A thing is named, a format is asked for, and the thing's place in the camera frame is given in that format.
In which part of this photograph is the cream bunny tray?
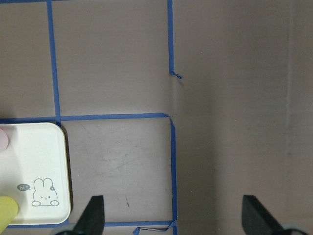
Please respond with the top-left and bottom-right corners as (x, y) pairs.
(0, 122), (71, 226)

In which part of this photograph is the yellow cup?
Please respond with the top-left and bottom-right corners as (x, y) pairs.
(0, 196), (19, 229)

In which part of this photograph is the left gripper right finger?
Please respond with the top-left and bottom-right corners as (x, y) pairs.
(241, 195), (308, 235)

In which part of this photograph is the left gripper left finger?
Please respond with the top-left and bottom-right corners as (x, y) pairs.
(57, 195), (105, 235)

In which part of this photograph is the pink cup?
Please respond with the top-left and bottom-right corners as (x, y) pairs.
(0, 129), (9, 151)

